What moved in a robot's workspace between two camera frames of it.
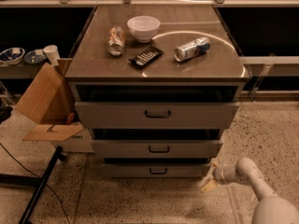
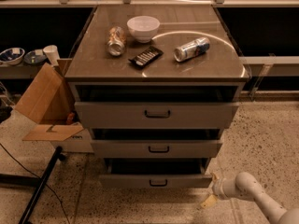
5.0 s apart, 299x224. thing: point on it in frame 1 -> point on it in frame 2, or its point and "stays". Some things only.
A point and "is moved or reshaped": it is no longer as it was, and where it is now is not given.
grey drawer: (155, 171) is moved or reshaped
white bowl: (144, 27) stays
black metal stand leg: (9, 179) stays
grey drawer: (157, 115) stays
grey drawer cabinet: (157, 86) stays
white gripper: (220, 174) -> (219, 189)
